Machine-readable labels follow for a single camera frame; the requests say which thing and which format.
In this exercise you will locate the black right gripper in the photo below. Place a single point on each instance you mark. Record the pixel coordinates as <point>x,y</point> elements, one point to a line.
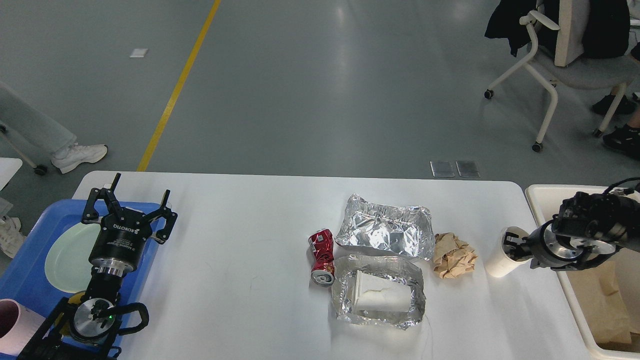
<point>561,253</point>

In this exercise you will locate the aluminium foil tray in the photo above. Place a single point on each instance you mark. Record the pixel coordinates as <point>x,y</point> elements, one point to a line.
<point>393,268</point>

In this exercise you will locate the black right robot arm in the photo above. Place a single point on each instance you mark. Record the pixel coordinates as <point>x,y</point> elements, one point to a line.
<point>587,230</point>

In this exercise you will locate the pink ribbed cup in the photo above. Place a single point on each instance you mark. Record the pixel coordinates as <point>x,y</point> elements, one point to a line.
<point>18,324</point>

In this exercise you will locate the blue plastic tray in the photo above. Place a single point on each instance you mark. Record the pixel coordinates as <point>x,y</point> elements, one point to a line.
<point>25,280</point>

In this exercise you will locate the beige plastic bin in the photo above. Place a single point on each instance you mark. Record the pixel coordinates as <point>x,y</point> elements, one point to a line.
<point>544,201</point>

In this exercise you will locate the grey white office chair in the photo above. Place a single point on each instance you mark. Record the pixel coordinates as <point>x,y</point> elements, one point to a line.
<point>555,57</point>

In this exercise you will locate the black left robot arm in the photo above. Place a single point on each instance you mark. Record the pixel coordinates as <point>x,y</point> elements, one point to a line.
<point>87,330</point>

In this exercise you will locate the teal mug yellow inside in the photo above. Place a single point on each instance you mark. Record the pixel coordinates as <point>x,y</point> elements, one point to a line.
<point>77,298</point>

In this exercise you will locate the white paper cup lying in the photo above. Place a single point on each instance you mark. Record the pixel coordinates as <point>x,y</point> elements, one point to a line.
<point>376,294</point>

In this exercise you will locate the white chair at left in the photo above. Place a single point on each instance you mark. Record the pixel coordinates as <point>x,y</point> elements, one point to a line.
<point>9,166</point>

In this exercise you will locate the light green plate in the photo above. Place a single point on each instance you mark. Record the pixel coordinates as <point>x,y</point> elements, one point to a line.
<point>67,266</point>

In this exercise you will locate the brown paper ball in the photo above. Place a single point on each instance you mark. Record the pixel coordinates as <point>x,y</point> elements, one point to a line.
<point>453,257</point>

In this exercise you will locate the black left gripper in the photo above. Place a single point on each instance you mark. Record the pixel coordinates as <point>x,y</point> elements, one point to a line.
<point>120,242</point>

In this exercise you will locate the grey floor plate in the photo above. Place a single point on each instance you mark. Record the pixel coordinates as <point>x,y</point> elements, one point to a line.
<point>468,169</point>
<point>442,169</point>

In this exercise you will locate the crushed red soda can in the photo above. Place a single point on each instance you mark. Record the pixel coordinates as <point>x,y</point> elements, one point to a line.
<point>322,248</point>

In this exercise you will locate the crumpled aluminium foil sheet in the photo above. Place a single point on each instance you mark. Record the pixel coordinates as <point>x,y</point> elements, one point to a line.
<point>404,231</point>

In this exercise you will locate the white paper cup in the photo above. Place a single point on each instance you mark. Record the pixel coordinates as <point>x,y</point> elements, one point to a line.
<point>376,294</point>
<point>498,264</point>

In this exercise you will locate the white paper scrap on floor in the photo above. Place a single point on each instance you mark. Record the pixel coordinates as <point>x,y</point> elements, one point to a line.
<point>138,53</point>

